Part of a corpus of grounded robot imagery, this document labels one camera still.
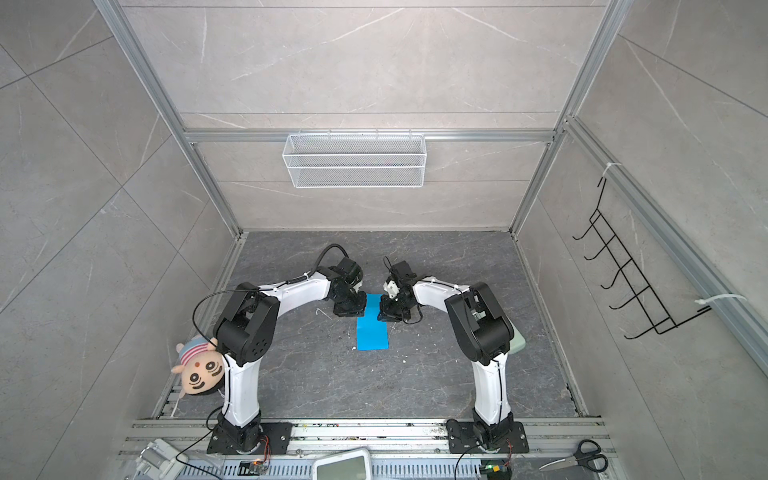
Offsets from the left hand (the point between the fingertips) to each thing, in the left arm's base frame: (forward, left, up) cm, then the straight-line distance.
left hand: (366, 307), depth 96 cm
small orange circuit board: (-41, +26, -1) cm, 49 cm away
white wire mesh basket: (+42, +1, +28) cm, 50 cm away
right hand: (-2, -5, -2) cm, 5 cm away
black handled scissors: (-42, -55, -1) cm, 69 cm away
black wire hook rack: (-17, -62, +31) cm, 71 cm away
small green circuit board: (-44, -32, -1) cm, 54 cm away
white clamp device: (-40, +49, +1) cm, 63 cm away
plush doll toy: (-20, +42, +7) cm, 47 cm away
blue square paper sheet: (-8, -2, -2) cm, 9 cm away
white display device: (-42, +2, +3) cm, 42 cm away
